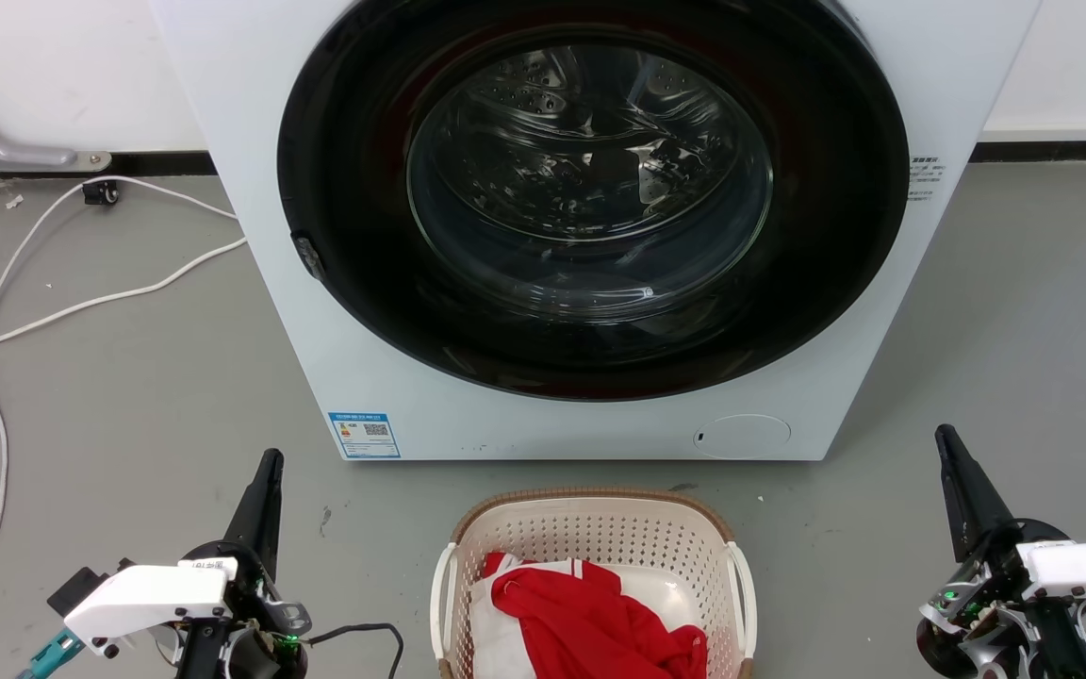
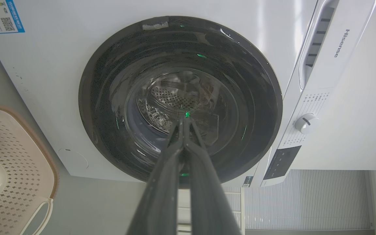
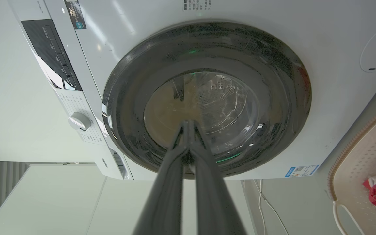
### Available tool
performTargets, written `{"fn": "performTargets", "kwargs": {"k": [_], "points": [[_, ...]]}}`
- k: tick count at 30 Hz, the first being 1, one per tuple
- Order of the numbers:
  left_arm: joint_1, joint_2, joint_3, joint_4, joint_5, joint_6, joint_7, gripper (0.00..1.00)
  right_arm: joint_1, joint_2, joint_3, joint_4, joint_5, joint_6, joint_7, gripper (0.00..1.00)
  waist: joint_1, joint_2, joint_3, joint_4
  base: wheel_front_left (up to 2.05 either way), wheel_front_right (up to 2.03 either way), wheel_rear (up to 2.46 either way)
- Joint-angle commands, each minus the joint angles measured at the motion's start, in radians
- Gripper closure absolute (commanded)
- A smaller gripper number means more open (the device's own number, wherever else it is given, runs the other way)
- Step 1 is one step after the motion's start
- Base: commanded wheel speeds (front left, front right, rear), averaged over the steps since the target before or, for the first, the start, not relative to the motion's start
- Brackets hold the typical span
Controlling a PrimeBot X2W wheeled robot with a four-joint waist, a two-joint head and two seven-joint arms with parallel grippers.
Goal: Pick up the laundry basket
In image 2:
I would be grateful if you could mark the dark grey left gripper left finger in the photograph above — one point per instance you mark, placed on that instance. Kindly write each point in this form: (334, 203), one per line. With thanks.
(162, 195)

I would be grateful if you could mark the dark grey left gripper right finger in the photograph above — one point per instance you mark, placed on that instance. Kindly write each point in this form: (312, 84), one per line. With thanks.
(207, 195)

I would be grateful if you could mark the cream perforated laundry basket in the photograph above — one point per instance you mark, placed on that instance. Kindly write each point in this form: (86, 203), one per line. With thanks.
(21, 169)

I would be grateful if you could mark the white slatted window blind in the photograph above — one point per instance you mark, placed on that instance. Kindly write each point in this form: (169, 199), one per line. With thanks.
(305, 199)

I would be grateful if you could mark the round black washing machine door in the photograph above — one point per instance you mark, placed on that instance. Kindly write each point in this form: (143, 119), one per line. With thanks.
(116, 98)

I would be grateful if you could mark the white washing machine control knob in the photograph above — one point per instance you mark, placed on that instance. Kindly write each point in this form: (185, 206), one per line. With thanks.
(305, 123)

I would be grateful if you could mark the white Hisense washing machine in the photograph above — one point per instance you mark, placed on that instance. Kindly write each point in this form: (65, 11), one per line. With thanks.
(240, 39)

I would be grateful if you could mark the blue energy label sticker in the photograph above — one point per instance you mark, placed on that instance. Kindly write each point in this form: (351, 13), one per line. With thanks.
(0, 15)

